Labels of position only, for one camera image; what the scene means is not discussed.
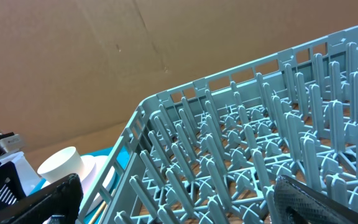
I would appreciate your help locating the teal plastic tray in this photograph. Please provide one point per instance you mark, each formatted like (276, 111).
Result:
(110, 182)

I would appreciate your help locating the white paper cup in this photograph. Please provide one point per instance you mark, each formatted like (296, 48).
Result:
(60, 164)

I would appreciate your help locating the left wooden chopstick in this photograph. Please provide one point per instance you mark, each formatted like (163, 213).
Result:
(98, 213)

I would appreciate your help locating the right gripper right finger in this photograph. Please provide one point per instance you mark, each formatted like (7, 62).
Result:
(297, 203)

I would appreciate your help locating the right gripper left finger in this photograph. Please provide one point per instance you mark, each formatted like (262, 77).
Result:
(61, 199)

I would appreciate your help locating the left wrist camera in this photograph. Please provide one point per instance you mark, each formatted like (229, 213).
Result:
(12, 144)

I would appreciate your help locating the grey dishwasher rack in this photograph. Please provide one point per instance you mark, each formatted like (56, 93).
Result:
(210, 150)

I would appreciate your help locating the cardboard backdrop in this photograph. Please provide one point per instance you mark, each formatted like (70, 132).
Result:
(73, 72)

